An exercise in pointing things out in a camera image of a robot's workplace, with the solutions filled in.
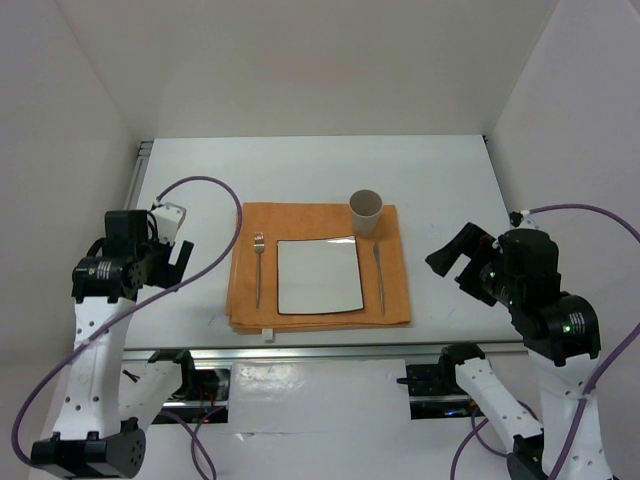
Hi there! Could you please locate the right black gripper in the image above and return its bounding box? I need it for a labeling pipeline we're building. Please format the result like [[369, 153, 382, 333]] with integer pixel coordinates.
[[424, 219, 521, 304]]

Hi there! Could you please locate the orange cloth placemat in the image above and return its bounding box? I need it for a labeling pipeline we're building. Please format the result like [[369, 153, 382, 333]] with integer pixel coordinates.
[[226, 202, 411, 333]]

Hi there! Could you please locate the beige paper cup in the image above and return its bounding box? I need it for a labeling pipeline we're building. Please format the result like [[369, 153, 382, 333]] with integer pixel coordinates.
[[348, 189, 384, 237]]

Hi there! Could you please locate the white square plate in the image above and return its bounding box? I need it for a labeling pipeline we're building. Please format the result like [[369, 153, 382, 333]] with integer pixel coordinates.
[[277, 236, 364, 315]]

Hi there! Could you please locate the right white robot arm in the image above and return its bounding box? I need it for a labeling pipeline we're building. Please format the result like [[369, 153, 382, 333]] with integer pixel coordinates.
[[425, 223, 614, 479]]

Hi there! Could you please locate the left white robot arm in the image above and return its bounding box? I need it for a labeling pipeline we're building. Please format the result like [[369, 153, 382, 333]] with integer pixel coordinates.
[[30, 203, 199, 479]]

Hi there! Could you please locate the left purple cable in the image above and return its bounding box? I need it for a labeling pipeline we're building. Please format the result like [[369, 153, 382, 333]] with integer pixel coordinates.
[[10, 174, 245, 480]]

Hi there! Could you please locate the purple cable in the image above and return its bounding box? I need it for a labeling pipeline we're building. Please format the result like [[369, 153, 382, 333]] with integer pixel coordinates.
[[10, 174, 245, 480], [449, 203, 640, 480]]

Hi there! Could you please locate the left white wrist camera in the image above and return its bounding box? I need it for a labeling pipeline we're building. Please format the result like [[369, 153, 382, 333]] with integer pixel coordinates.
[[150, 200, 187, 246]]

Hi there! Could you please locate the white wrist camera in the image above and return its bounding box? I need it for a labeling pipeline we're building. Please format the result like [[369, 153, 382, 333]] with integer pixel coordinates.
[[509, 210, 537, 229], [150, 200, 187, 246]]

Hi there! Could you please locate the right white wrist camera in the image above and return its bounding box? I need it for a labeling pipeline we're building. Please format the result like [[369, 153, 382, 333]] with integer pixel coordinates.
[[509, 210, 537, 229]]

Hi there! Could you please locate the aluminium rail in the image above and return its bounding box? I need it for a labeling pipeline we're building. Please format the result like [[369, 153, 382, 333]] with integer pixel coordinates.
[[125, 135, 523, 360]]

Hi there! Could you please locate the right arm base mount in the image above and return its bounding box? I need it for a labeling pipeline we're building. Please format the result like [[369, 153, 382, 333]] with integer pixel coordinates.
[[396, 364, 478, 420]]

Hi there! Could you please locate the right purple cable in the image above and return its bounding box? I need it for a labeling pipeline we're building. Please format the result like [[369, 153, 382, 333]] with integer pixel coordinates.
[[449, 203, 640, 480]]

